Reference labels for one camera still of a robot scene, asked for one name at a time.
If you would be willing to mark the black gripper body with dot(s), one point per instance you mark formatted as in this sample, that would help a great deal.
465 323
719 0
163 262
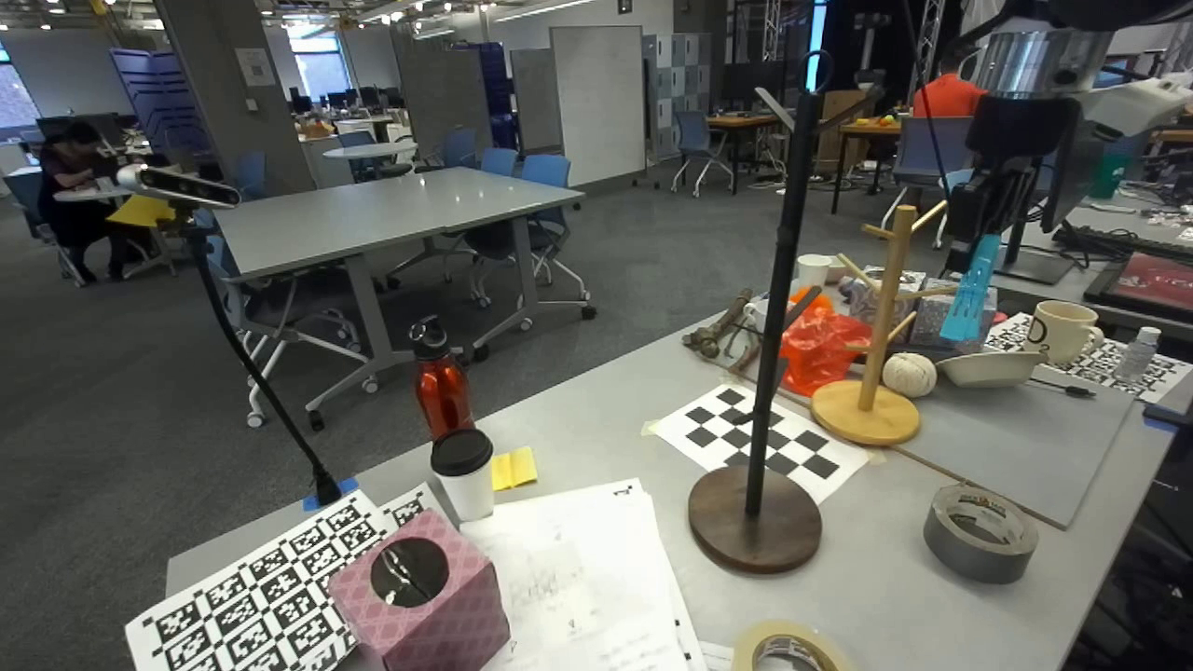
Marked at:
1022 135

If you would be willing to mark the blue clothes peg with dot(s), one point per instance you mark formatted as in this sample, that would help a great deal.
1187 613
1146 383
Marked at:
972 296

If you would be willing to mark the blue tape strip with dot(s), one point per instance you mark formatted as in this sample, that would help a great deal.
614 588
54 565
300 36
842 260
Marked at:
1166 415

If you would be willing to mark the gray masking tape roll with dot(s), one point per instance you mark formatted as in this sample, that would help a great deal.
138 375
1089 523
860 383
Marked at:
978 537

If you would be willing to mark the dark wooden base pole stand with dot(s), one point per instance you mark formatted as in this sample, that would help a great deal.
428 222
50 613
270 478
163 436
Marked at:
754 523

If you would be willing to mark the beige masking tape roll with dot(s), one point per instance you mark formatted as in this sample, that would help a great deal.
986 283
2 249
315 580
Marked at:
747 644

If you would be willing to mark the speckled gray box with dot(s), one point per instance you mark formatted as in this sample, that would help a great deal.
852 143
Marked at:
930 318

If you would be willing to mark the black computer monitor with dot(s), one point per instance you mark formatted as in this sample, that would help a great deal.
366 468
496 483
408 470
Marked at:
1100 168

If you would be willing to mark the person in orange shirt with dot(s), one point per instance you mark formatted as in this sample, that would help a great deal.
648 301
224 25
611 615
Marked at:
944 97

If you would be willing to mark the gray shallow bowl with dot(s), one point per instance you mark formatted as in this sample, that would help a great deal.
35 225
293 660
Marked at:
991 370

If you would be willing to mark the cream ceramic mug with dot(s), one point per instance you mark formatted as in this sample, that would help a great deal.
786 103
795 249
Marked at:
1064 328

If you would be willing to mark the red framed tablet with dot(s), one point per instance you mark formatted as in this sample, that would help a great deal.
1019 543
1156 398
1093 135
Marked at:
1151 283

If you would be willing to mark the orange plastic bag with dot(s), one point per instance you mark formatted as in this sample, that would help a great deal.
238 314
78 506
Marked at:
822 352

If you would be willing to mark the small fiducial tag board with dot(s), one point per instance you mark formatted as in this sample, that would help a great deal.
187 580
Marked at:
1114 365

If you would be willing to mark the small white bottle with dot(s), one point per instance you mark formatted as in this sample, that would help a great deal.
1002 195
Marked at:
1138 352

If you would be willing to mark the light wooden mug tree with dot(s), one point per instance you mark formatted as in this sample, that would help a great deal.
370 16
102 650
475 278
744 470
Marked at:
865 411

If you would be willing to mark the brown wooden tool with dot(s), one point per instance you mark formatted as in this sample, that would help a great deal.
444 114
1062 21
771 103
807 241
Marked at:
720 327

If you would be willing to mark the black white checkerboard sheet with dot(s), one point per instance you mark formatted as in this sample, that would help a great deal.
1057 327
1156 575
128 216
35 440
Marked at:
795 447

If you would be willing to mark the white partition board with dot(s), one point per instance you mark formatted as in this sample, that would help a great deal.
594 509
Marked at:
599 104

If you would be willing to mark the blue office chair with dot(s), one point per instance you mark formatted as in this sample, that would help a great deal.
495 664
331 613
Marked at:
547 229
265 318

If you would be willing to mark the yellow sticky note pad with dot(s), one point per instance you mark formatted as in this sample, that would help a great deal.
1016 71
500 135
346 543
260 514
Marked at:
514 468

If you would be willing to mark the white paper sheet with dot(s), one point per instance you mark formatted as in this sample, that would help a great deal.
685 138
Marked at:
583 583

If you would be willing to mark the red bottle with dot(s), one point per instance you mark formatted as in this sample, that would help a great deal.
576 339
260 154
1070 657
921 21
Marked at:
442 398

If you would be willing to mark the white cup with black lid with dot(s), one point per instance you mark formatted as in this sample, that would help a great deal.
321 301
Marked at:
469 486

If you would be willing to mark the gray office table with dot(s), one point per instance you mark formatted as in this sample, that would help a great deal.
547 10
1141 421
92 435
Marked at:
373 216

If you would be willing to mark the pink tissue box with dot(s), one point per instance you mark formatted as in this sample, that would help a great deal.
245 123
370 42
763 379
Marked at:
432 620

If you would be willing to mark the large fiducial tag board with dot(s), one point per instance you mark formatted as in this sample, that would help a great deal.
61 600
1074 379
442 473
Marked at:
248 600

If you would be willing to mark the seated person in dark clothes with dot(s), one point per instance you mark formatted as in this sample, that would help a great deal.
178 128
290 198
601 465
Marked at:
78 180

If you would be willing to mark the black gooseneck camera stand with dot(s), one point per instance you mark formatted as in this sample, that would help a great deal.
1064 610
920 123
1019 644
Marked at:
255 375

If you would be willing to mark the gray stereo camera bar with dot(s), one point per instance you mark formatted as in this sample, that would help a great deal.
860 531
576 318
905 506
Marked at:
187 183

